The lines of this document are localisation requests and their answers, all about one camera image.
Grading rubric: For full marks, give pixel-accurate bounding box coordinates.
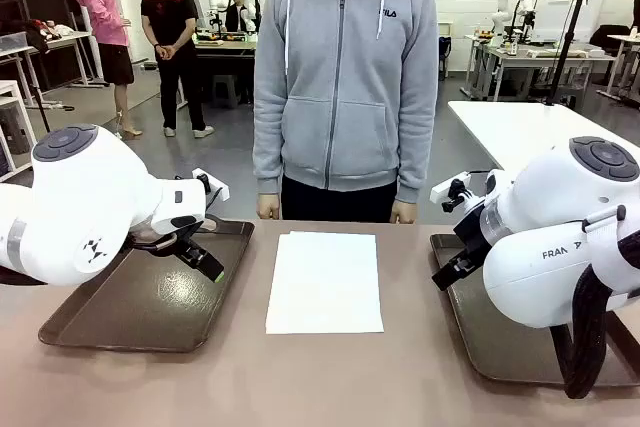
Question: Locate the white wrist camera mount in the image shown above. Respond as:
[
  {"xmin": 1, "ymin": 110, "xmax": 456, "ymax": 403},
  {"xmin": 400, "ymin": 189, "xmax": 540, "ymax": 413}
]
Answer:
[
  {"xmin": 191, "ymin": 167, "xmax": 231, "ymax": 204},
  {"xmin": 430, "ymin": 171, "xmax": 474, "ymax": 214}
]

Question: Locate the seated person in black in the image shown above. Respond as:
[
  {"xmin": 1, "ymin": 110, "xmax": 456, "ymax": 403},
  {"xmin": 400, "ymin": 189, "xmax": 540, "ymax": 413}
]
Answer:
[{"xmin": 224, "ymin": 0, "xmax": 259, "ymax": 34}]

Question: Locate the black tripod pole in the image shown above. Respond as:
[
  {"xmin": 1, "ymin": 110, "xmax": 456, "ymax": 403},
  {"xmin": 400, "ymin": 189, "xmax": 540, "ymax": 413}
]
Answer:
[{"xmin": 543, "ymin": 0, "xmax": 592, "ymax": 108}]

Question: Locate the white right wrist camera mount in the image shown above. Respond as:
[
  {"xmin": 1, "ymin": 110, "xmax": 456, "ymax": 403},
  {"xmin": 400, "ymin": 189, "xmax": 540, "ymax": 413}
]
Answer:
[{"xmin": 430, "ymin": 171, "xmax": 474, "ymax": 214}]

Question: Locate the wood-top workbench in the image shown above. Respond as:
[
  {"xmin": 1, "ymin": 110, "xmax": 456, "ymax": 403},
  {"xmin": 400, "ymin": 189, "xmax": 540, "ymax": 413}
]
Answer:
[{"xmin": 192, "ymin": 30, "xmax": 259, "ymax": 99}]

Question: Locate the grey-top metal table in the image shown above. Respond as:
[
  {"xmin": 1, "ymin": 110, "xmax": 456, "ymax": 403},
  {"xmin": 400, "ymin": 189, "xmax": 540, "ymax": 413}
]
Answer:
[{"xmin": 463, "ymin": 34, "xmax": 617, "ymax": 102}]

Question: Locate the person in grey hoodie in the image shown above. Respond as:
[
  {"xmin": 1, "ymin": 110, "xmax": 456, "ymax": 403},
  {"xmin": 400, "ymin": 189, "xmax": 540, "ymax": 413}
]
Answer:
[{"xmin": 252, "ymin": 0, "xmax": 440, "ymax": 223}]

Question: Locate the black office chair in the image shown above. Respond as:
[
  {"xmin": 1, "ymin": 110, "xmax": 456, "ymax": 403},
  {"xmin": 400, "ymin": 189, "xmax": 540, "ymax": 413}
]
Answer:
[{"xmin": 588, "ymin": 24, "xmax": 637, "ymax": 89}]

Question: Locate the woman in pink hoodie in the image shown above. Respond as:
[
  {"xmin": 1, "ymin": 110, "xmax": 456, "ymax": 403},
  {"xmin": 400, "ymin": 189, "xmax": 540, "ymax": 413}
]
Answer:
[{"xmin": 68, "ymin": 0, "xmax": 145, "ymax": 139}]

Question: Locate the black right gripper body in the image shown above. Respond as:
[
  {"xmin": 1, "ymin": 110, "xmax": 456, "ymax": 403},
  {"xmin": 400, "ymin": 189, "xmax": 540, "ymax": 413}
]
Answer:
[{"xmin": 452, "ymin": 206, "xmax": 495, "ymax": 262}]

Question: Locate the grey plastic stool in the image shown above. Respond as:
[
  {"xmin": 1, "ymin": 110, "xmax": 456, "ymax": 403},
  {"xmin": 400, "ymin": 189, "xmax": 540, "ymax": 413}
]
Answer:
[{"xmin": 209, "ymin": 73, "xmax": 241, "ymax": 109}]

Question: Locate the person's right forearm grey sleeve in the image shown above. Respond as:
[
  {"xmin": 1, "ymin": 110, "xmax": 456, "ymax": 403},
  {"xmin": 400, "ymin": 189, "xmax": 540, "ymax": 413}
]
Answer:
[{"xmin": 252, "ymin": 106, "xmax": 290, "ymax": 197}]

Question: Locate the white shelf unit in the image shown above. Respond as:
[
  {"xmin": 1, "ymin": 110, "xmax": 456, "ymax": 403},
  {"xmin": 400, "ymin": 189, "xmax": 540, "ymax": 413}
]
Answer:
[{"xmin": 0, "ymin": 79, "xmax": 39, "ymax": 183}]

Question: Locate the person's left hand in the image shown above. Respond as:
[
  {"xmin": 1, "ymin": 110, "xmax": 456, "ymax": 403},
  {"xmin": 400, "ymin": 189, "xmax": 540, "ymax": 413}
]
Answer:
[{"xmin": 390, "ymin": 199, "xmax": 418, "ymax": 225}]

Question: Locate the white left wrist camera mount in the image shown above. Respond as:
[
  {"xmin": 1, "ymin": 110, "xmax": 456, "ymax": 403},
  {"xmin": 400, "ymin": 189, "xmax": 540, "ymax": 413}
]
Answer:
[{"xmin": 191, "ymin": 167, "xmax": 231, "ymax": 204}]

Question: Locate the white A4 paper stack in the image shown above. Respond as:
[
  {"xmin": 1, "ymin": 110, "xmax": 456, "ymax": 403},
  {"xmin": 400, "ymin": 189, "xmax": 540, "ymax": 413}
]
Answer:
[{"xmin": 264, "ymin": 230, "xmax": 385, "ymax": 336}]

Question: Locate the brown plastic serving tray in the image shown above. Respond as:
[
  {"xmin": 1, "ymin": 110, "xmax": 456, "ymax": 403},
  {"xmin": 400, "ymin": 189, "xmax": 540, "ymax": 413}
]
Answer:
[
  {"xmin": 429, "ymin": 232, "xmax": 640, "ymax": 389},
  {"xmin": 38, "ymin": 216, "xmax": 255, "ymax": 354}
]

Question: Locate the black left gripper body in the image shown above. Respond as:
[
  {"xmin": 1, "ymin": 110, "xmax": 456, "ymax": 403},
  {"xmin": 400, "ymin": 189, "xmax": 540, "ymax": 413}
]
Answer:
[{"xmin": 127, "ymin": 215, "xmax": 207, "ymax": 257}]

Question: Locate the white cluttered side table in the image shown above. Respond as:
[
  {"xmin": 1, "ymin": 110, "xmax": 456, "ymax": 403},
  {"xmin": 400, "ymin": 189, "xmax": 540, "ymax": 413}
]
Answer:
[{"xmin": 0, "ymin": 21, "xmax": 97, "ymax": 94}]

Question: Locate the man in black T-shirt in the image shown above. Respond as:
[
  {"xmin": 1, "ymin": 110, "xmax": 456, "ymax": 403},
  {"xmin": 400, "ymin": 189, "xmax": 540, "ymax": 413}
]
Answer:
[{"xmin": 140, "ymin": 0, "xmax": 216, "ymax": 140}]

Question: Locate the person's right hand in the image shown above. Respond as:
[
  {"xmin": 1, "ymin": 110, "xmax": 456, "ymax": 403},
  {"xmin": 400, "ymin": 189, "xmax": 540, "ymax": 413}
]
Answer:
[{"xmin": 256, "ymin": 193, "xmax": 282, "ymax": 221}]

